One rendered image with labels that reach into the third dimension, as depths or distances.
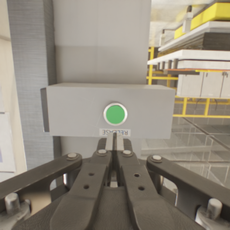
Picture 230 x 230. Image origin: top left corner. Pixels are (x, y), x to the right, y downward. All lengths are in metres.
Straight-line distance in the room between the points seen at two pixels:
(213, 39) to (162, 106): 2.66
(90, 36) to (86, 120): 0.16
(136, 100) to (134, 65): 0.10
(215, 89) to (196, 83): 0.83
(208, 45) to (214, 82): 4.99
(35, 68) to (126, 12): 0.19
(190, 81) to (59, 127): 7.13
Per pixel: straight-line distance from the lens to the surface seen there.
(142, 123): 0.27
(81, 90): 0.26
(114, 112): 0.25
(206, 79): 7.59
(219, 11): 3.14
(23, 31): 0.34
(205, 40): 2.85
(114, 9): 0.35
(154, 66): 8.09
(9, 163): 1.40
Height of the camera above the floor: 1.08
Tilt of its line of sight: 15 degrees up
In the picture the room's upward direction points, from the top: 179 degrees counter-clockwise
